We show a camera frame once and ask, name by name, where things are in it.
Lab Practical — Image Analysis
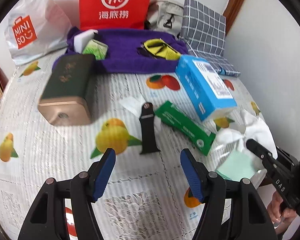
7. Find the right hand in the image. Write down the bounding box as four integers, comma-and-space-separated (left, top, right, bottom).
267, 191, 297, 234

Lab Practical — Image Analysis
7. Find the blue tissue pack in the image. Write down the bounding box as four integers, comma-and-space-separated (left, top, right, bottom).
175, 55, 237, 121

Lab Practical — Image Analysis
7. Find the dark green gold box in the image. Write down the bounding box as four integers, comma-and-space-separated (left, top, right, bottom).
38, 54, 96, 126

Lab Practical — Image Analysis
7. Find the black watch strap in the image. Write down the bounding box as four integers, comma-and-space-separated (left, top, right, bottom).
139, 102, 161, 155

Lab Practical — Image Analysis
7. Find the white sponge block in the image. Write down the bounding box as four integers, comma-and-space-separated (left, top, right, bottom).
74, 29, 98, 53

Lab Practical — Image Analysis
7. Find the red paper bag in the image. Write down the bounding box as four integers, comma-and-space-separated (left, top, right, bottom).
79, 0, 150, 30

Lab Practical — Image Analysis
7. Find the white Miniso plastic bag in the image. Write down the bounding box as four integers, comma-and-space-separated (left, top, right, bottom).
4, 0, 73, 66

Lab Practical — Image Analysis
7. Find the grey canvas bag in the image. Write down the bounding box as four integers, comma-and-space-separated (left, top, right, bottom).
144, 0, 184, 38

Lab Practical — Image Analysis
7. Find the fruit print bed sheet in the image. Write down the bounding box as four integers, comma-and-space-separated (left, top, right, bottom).
0, 49, 278, 240

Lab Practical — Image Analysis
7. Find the green printed tissue pack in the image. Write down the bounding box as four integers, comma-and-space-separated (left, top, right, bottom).
82, 39, 108, 60

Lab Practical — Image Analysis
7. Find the grey checked pillow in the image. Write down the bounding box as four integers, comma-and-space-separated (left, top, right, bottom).
180, 0, 241, 77

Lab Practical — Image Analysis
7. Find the purple towel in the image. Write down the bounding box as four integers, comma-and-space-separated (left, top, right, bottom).
52, 26, 190, 74

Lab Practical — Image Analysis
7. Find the yellow mesh pouch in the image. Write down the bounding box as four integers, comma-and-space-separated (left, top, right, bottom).
137, 38, 181, 61

